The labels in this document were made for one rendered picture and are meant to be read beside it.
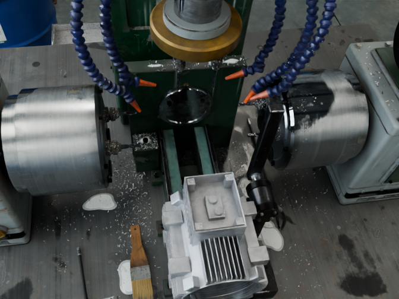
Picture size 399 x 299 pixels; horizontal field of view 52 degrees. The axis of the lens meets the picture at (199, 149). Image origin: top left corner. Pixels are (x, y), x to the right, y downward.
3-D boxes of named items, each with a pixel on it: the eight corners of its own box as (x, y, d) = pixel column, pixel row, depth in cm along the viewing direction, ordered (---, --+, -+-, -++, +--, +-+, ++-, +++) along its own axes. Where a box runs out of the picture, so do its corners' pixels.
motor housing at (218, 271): (161, 227, 98) (161, 188, 82) (238, 218, 101) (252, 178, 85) (172, 314, 86) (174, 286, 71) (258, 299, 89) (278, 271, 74)
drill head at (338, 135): (224, 118, 119) (237, 53, 99) (353, 107, 126) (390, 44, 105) (244, 191, 105) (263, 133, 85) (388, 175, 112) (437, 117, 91)
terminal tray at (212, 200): (181, 194, 86) (182, 177, 80) (230, 188, 87) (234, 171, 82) (190, 248, 79) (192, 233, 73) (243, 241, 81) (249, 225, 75)
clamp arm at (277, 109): (245, 171, 100) (266, 101, 79) (257, 170, 100) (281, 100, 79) (248, 184, 98) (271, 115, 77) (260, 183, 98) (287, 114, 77)
